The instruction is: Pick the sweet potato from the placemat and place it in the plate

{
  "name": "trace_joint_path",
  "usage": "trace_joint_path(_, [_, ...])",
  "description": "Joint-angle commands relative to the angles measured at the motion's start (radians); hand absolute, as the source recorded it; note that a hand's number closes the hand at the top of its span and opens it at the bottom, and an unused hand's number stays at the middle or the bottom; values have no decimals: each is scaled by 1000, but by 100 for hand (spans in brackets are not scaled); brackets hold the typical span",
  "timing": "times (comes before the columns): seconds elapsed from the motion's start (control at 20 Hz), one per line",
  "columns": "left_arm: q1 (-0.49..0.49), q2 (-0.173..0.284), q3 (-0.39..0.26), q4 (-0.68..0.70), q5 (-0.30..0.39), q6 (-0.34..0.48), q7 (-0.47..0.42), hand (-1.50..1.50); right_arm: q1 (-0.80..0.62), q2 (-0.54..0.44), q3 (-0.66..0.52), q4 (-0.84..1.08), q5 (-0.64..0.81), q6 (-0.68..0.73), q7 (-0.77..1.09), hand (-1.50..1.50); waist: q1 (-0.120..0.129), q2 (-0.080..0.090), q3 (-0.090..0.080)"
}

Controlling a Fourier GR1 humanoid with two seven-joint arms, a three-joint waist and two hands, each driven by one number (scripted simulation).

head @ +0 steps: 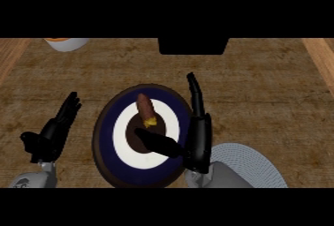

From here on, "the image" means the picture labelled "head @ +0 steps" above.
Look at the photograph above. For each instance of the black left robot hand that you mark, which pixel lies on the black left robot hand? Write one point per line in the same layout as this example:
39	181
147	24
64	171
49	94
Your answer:
51	136

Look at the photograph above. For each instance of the brown sweet potato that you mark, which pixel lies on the brown sweet potato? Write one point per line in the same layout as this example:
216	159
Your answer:
147	109

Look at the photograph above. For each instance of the round blue and white placemat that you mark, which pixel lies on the round blue and white placemat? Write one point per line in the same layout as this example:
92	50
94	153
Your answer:
108	138

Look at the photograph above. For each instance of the black box appliance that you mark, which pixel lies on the black box appliance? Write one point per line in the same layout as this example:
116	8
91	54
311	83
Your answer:
193	46

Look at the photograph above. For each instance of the pale grey woven plate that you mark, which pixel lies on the pale grey woven plate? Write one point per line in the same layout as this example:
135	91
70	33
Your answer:
252	164

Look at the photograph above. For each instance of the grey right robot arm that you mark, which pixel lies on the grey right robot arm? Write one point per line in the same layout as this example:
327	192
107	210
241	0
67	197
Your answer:
215	176

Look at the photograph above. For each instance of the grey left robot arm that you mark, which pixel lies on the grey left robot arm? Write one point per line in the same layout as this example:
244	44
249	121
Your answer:
36	176

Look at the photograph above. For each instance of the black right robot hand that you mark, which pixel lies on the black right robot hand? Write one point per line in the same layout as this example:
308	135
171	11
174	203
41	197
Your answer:
199	138

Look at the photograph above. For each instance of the white bowl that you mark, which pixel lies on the white bowl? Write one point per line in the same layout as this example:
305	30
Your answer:
66	44

